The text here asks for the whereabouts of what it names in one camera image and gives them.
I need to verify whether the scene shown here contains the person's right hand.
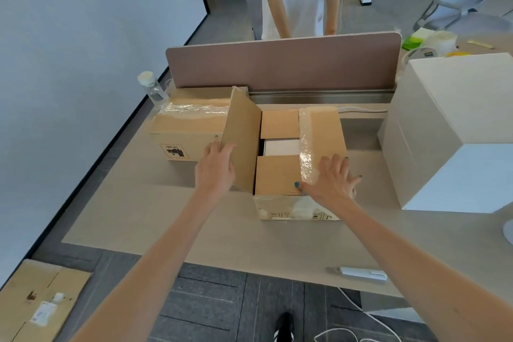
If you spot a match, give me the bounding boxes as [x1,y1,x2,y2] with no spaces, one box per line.
[294,153,363,208]

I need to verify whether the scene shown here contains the person's left hand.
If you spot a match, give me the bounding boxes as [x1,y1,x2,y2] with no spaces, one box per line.
[194,138,237,204]

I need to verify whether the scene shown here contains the brown cardboard box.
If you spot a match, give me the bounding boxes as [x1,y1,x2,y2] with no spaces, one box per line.
[151,86,234,162]
[0,259,93,342]
[219,86,357,221]

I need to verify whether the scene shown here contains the white box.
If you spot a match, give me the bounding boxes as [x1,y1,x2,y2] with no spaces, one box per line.
[386,52,513,194]
[263,138,301,157]
[378,113,513,214]

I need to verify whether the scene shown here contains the white utility knife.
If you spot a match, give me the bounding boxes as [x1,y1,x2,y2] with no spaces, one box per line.
[327,267,388,282]

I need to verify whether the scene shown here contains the person's left forearm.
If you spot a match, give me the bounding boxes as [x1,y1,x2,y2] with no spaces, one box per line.
[70,193,221,342]

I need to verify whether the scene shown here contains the person's right forearm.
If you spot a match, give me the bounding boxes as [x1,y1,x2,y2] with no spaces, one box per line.
[332,197,513,342]

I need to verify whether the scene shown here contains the clear bottle white cap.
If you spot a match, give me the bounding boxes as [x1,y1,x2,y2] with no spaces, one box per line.
[137,71,170,106]

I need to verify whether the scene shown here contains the mauve desk divider panel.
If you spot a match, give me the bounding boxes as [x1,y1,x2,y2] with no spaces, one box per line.
[165,31,403,104]

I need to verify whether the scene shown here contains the black striped shoe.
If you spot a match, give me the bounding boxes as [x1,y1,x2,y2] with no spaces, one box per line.
[274,312,296,342]

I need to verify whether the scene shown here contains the white tape roll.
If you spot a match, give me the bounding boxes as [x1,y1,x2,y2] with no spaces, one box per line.
[400,47,440,70]

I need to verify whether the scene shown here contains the green tissue pack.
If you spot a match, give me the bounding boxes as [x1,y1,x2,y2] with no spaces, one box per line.
[402,28,436,51]

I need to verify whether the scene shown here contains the white plastic tub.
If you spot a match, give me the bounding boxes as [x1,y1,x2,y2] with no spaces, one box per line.
[426,31,458,57]

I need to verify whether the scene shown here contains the white desk cable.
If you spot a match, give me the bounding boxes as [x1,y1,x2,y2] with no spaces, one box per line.
[338,106,388,114]

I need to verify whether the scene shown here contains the white floor cable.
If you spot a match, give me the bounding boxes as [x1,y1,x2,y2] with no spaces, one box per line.
[314,287,403,342]

